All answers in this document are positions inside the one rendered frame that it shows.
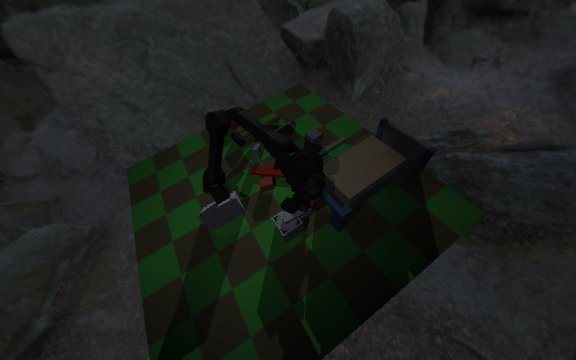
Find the black mallet with brown wooden handle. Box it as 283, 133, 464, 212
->
231, 114, 280, 147

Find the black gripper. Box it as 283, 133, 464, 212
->
280, 171, 325, 214

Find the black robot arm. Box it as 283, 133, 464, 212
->
202, 107, 326, 205

